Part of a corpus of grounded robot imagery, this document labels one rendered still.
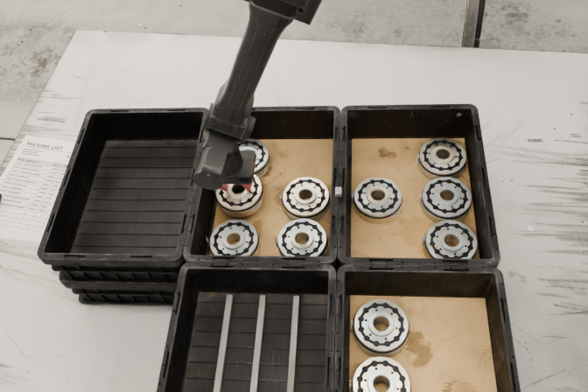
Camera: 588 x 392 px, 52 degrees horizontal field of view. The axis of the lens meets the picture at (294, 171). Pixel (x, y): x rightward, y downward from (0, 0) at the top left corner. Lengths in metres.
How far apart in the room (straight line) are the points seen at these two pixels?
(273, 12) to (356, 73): 0.98
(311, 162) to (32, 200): 0.75
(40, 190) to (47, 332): 0.41
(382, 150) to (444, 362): 0.51
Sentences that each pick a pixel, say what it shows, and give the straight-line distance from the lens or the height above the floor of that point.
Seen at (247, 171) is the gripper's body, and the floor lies 0.98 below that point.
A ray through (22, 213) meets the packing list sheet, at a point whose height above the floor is 0.70.
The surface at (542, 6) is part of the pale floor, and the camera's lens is 3.20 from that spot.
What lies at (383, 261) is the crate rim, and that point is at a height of 0.93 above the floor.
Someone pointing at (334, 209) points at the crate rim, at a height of 0.93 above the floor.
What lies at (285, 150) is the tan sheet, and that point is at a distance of 1.44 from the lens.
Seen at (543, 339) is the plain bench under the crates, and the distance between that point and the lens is 1.39.
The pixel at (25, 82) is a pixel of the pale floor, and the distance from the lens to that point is 3.19.
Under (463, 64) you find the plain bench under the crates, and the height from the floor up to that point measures 0.70.
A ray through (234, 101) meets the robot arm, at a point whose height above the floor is 1.22.
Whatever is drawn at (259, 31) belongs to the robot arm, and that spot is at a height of 1.40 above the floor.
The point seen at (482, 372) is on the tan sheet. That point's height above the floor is 0.83.
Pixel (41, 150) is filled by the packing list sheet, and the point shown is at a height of 0.70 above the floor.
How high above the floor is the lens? 1.95
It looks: 53 degrees down
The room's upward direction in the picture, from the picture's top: 9 degrees counter-clockwise
